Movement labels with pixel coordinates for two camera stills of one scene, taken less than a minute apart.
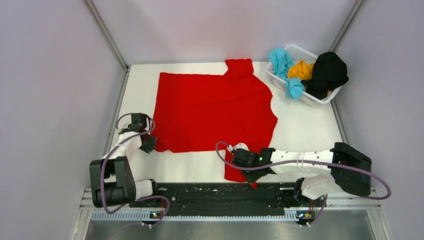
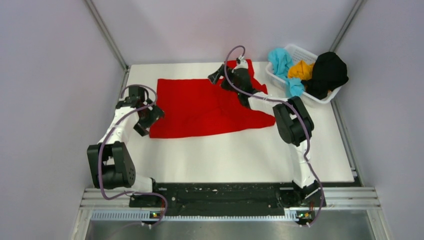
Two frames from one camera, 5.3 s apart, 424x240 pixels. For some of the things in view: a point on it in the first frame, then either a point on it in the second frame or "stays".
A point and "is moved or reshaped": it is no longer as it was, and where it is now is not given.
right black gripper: x=251 y=179 → x=214 y=78
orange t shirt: x=301 y=70 stays
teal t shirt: x=281 y=62 stays
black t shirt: x=329 y=72 stays
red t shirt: x=192 y=113 is moved or reshaped
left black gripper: x=151 y=146 → x=155 y=114
